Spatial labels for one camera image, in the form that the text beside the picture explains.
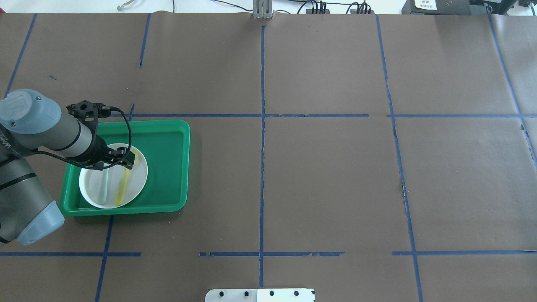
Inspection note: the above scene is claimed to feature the pale green plastic fork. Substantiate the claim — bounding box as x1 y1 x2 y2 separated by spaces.
96 169 110 205

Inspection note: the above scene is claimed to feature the left black cable connector block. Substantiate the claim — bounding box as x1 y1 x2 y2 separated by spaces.
305 0 330 15

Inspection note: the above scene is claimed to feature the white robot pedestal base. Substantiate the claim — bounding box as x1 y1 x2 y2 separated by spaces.
205 287 316 302

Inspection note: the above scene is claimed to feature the black cable connector block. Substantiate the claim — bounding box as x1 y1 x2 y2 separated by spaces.
305 0 330 15
346 0 374 15

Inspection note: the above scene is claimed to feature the aluminium frame post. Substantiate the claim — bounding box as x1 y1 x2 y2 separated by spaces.
253 0 274 19

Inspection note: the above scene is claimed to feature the yellow plastic spoon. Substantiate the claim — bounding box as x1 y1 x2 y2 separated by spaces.
114 147 139 208

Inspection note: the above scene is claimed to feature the right black cable connector block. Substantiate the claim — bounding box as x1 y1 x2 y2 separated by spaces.
346 0 374 15

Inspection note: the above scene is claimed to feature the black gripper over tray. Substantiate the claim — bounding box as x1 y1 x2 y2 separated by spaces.
76 135 136 170

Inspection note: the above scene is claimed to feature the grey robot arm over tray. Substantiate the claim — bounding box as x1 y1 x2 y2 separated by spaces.
0 89 136 245

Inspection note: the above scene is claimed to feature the black box with label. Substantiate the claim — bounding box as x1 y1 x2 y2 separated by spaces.
401 0 487 16

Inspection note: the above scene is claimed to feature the green plastic tray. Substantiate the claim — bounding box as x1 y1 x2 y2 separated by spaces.
59 119 190 217

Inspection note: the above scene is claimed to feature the white round plate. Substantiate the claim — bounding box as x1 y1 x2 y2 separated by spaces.
78 146 149 209

